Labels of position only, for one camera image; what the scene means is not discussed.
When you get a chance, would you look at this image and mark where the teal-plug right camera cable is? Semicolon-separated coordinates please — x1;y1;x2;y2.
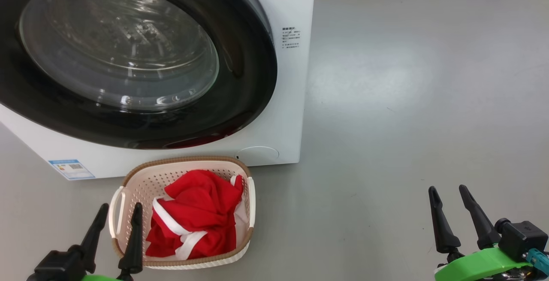
525;248;549;277

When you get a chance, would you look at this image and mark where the cream perforated laundry basket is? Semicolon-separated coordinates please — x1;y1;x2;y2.
109;156;256;270

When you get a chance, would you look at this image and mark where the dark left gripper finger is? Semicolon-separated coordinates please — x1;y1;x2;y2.
118;202;144;281
79;203;110;274

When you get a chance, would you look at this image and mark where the dark round glass washer door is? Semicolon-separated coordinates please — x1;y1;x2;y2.
0;0;278;150

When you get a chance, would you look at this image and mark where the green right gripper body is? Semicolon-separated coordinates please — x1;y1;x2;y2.
434;247;534;281

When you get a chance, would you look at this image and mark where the white front-load washing machine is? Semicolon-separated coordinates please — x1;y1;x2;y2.
0;0;317;181

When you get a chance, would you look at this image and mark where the red garment with white trim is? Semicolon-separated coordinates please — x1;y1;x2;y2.
145;169;250;261

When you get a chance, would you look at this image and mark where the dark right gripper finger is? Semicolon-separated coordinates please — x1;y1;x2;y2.
428;185;462;254
459;184;502;251

